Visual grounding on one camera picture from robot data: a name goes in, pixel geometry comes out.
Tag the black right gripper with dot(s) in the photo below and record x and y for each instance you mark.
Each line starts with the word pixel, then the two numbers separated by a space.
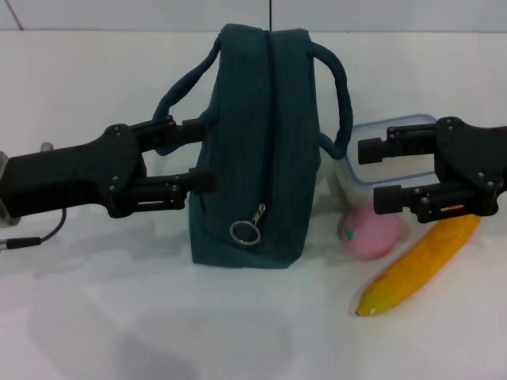
pixel 483 154

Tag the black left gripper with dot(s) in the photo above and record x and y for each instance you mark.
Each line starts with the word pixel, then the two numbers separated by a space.
pixel 71 178

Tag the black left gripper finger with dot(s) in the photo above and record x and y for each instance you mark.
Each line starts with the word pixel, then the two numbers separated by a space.
pixel 194 130

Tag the clear plastic food container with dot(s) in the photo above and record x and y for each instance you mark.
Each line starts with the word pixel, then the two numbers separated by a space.
pixel 396 172

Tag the dark teal fabric lunch bag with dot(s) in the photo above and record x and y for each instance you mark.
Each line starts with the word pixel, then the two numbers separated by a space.
pixel 253 138

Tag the pink toy peach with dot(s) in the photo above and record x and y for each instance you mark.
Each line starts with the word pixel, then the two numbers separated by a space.
pixel 368 237

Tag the yellow toy banana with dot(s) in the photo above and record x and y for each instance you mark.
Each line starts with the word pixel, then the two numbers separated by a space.
pixel 420 261

